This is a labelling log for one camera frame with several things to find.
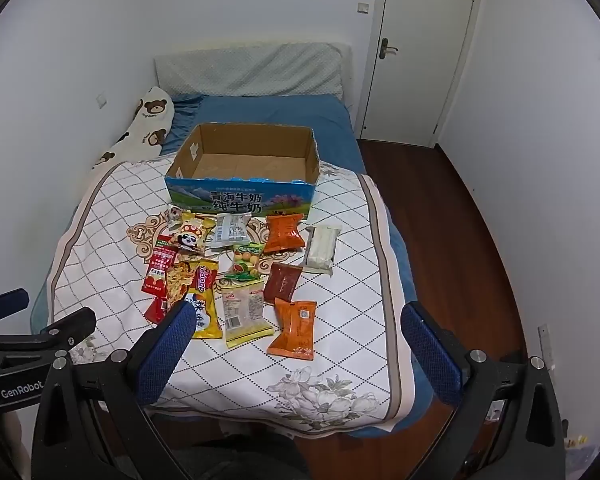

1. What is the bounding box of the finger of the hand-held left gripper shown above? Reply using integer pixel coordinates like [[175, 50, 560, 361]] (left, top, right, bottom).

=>
[[30, 307, 97, 358], [0, 287, 31, 335]]

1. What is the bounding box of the panda print snack packet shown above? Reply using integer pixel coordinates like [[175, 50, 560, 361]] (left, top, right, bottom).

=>
[[172, 225, 208, 256]]

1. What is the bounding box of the dark red snack packet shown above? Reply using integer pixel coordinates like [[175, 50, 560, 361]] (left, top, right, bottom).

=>
[[264, 262, 303, 306]]

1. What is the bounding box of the white door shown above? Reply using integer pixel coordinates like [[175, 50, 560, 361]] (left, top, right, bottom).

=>
[[360, 0, 481, 148]]

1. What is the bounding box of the white diamond pattern quilt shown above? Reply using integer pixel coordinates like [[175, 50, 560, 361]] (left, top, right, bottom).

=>
[[45, 157, 421, 433]]

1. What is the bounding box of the orange snack packet white label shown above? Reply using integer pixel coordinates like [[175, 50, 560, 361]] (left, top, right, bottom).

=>
[[266, 297, 317, 361]]

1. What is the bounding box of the grey white snack packet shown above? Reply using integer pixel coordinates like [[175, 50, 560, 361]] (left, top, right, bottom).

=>
[[210, 213, 253, 251]]

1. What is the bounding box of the small red snack packet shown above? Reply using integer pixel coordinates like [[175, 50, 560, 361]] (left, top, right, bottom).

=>
[[145, 296, 173, 325]]

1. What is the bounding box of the bear print pillow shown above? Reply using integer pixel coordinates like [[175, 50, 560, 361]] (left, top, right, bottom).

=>
[[91, 86, 176, 170]]

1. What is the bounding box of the clear yellow-edged snack packet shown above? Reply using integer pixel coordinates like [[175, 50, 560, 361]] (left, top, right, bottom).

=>
[[221, 281, 275, 350]]

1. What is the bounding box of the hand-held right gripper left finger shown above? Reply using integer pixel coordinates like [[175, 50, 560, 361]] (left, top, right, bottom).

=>
[[32, 301, 198, 480]]

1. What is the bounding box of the green snack packet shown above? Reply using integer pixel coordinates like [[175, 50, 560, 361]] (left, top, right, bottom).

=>
[[224, 243, 266, 283]]

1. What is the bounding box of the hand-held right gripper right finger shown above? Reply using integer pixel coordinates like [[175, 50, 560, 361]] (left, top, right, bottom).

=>
[[400, 301, 566, 480]]

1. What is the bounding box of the grey headboard cushion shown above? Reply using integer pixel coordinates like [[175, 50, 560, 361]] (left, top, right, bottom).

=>
[[154, 42, 353, 100]]

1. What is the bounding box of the blue bed sheet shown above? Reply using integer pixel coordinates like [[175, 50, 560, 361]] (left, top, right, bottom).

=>
[[30, 94, 456, 441]]

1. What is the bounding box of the white wall outlet strip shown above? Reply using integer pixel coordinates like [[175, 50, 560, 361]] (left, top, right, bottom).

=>
[[537, 325, 556, 373]]

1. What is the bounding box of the yellow red wafer packet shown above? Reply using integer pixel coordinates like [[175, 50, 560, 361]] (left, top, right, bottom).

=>
[[186, 259, 225, 340]]

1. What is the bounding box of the cardboard box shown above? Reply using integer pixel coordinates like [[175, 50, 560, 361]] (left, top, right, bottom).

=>
[[164, 123, 322, 221]]

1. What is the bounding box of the long red snack packet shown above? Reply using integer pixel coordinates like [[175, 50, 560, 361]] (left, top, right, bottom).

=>
[[141, 235, 181, 296]]

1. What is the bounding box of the white clear snack packet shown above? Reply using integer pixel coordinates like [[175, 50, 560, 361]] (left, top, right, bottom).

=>
[[302, 225, 342, 276]]

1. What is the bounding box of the pile of plastic bags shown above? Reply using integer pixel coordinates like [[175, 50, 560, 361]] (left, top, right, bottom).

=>
[[562, 430, 596, 480]]

